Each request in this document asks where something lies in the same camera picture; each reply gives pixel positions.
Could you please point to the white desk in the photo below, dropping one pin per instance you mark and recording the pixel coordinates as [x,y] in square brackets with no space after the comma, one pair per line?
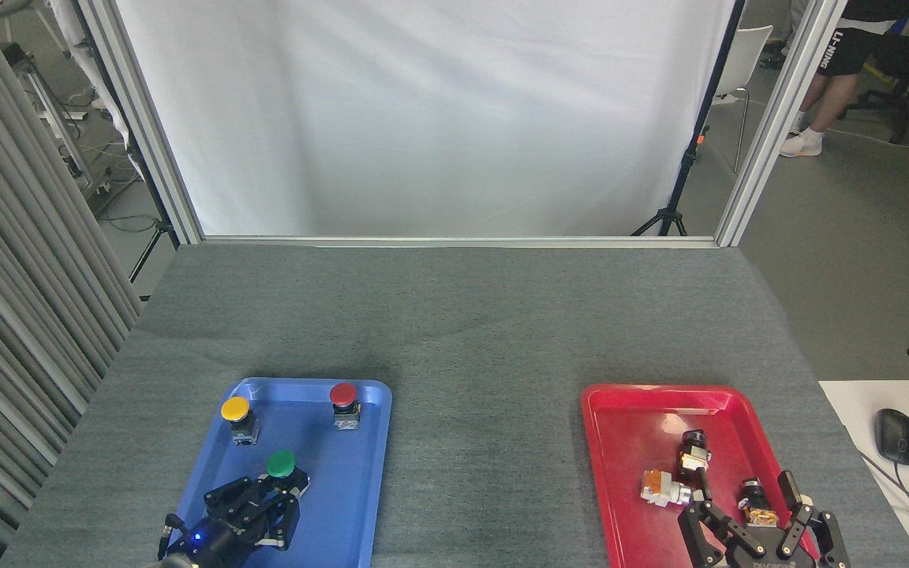
[896,505]

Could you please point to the silver aluminium frame post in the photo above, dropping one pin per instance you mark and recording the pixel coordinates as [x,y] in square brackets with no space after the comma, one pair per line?
[778,118]
[147,126]

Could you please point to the silver aluminium frame crossbar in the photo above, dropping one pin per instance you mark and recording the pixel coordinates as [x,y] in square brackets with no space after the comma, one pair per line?
[454,241]

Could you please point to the black tripod light stand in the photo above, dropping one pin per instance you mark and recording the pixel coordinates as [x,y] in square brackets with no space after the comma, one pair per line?
[156,225]
[687,166]

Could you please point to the blue plastic tray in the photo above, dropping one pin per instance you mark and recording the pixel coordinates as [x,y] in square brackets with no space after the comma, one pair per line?
[336,505]

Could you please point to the white orange switch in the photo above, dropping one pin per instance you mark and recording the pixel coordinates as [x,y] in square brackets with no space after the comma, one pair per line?
[660,489]

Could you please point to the yellow push button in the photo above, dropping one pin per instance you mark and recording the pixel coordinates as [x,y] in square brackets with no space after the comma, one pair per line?
[235,409]

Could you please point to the red push button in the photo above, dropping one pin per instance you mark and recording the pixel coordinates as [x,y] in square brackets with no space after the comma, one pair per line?
[343,394]

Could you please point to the white chair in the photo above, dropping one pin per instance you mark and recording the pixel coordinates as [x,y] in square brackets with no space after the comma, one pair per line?
[745,59]

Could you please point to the white backdrop cloth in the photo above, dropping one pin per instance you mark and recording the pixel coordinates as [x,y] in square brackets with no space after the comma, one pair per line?
[423,110]

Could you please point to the black orange switch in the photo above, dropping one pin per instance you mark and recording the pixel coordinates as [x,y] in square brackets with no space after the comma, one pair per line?
[756,505]

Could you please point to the black white selector switch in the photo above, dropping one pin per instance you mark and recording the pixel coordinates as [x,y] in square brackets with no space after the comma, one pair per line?
[693,456]

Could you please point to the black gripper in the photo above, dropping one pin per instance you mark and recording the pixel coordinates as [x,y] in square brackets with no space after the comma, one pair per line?
[222,540]
[774,558]

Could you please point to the green push button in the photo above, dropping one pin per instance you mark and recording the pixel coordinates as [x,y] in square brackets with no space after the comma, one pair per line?
[281,463]

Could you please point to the grey felt table cloth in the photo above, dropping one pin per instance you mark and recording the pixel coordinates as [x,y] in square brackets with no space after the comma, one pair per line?
[462,331]

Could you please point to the person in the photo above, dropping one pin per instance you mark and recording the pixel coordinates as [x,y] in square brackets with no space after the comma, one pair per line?
[845,51]

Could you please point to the red plastic tray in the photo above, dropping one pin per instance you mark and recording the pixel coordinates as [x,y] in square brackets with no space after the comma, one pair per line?
[628,457]

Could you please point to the grey pleated curtain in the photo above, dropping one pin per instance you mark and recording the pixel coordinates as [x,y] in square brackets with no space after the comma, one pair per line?
[20,315]

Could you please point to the black computer mouse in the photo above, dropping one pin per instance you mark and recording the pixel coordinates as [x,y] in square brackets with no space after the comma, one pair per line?
[896,435]

